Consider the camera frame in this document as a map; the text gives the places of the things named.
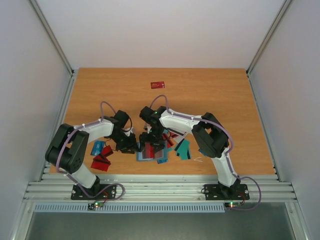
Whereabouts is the blue card left group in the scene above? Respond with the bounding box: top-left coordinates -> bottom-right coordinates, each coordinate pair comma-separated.
90,140 -> 105,156

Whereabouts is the red card left upper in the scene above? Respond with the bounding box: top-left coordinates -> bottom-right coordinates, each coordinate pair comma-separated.
93,145 -> 114,161

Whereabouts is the red card left lower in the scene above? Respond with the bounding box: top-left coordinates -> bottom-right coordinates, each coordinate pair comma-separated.
90,154 -> 111,172

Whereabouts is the left controller board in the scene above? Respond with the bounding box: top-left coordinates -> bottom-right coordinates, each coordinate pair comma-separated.
87,202 -> 104,211

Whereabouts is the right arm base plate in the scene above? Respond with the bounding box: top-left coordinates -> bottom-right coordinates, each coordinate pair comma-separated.
201,184 -> 250,201

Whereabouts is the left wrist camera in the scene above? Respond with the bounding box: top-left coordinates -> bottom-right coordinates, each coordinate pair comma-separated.
124,127 -> 135,137

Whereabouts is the grey slotted cable duct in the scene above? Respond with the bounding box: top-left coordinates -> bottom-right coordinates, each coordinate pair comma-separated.
34,202 -> 225,214

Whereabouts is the blue card centre bottom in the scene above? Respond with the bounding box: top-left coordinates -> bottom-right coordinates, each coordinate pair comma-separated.
157,158 -> 168,164

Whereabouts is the controller board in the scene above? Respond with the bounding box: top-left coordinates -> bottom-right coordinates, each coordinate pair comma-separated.
87,202 -> 104,211
224,201 -> 245,209

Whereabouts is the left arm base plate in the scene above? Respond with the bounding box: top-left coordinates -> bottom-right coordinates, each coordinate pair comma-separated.
70,184 -> 117,201

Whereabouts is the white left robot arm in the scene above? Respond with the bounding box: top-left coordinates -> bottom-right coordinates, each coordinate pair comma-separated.
45,110 -> 139,199

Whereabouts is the red card far table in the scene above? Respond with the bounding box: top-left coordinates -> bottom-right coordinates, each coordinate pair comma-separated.
150,81 -> 165,89

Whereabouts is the teal card black stripe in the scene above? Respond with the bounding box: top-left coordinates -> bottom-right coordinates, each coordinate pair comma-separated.
174,139 -> 191,160

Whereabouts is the red card black stripe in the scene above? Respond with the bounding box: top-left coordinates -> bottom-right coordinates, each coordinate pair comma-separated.
142,142 -> 154,159

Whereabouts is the right controller board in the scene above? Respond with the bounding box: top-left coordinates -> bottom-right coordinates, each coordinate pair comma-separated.
224,201 -> 245,209

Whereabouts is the teal leather card holder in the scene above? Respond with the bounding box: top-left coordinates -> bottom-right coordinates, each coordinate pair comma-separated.
136,143 -> 169,164

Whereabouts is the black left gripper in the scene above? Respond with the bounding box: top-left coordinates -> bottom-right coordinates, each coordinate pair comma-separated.
111,131 -> 139,154

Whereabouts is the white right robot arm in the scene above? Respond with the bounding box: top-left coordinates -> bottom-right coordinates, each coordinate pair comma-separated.
139,106 -> 240,198

